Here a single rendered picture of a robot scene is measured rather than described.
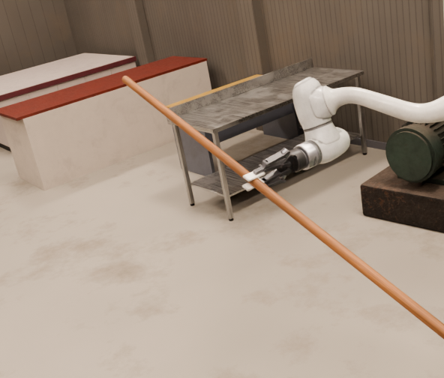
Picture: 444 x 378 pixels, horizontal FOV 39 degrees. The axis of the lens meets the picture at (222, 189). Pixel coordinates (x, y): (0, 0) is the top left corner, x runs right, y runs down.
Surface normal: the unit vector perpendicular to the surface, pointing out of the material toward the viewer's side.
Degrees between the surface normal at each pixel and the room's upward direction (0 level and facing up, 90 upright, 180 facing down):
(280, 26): 90
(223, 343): 0
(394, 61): 90
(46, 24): 90
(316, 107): 80
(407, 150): 90
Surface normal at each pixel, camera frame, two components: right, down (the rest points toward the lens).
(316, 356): -0.18, -0.91
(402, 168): -0.70, 0.38
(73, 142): 0.60, 0.20
